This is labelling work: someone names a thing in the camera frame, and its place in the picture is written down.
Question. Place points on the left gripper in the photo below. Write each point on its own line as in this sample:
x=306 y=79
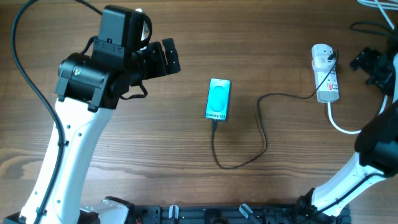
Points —
x=160 y=69

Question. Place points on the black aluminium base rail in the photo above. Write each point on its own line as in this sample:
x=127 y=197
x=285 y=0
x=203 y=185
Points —
x=268 y=214

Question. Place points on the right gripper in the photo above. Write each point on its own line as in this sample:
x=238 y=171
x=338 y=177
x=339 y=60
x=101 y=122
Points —
x=363 y=61

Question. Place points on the white USB charger plug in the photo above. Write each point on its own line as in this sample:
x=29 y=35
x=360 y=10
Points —
x=322 y=63

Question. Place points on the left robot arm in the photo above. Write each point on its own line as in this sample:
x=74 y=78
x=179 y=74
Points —
x=88 y=90

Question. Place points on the Galaxy S25 smartphone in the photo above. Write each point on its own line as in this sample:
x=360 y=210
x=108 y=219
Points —
x=218 y=99

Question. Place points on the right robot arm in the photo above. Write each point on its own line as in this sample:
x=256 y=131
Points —
x=375 y=156

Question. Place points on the white power strip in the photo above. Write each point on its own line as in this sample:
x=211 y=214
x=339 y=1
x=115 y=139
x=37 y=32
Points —
x=326 y=83

